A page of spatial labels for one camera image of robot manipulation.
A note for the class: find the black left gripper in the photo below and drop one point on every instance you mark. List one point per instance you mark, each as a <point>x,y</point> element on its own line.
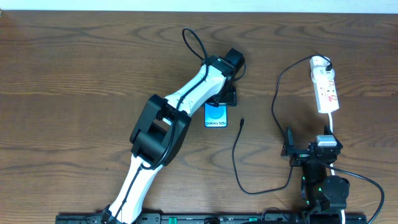
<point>227,99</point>

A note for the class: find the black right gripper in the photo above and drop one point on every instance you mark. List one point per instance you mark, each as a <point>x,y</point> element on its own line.
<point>302,152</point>

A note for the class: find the blue Galaxy smartphone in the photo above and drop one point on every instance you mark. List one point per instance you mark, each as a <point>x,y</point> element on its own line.
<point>216,117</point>

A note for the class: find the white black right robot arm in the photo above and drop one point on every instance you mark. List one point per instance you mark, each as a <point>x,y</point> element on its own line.
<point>325,194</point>

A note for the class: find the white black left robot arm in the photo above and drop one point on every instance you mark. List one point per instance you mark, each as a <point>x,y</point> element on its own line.
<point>162,126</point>

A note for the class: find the white USB charger plug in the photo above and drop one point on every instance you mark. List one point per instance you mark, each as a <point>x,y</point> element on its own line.
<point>321,69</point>

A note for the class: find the white power strip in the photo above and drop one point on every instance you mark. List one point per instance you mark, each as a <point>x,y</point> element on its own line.
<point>325,95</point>

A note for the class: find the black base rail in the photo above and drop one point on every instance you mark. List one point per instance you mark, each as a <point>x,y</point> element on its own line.
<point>156,218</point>

